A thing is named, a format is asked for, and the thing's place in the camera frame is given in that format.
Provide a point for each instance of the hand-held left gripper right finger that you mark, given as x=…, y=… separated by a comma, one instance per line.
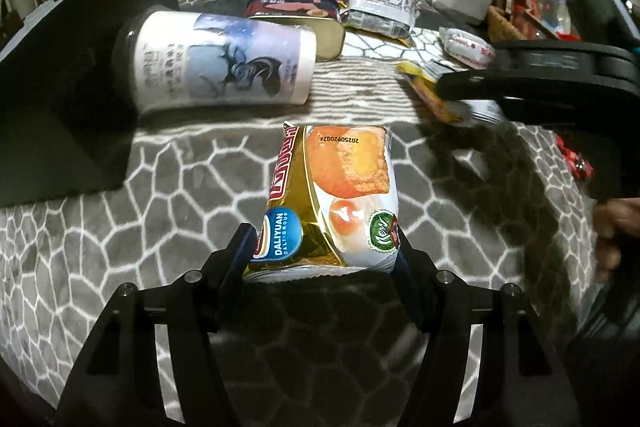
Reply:
x=406, y=272

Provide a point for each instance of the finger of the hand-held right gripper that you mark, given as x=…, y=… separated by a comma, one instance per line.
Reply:
x=500, y=86
x=545, y=57

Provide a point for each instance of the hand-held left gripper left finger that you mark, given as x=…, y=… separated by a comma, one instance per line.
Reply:
x=245, y=249

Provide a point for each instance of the white printed bread packet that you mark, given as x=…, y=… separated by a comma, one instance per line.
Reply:
x=465, y=44
x=380, y=9

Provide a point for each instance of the luncheon meat can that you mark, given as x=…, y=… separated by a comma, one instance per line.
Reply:
x=320, y=34

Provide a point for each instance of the white deer print cup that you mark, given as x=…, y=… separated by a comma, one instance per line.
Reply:
x=215, y=57

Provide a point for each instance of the black storage box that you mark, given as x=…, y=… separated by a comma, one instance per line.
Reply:
x=65, y=107

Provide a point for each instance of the person's right hand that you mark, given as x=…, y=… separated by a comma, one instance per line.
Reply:
x=612, y=232

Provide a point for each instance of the red candy wrapper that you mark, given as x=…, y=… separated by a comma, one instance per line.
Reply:
x=575, y=159

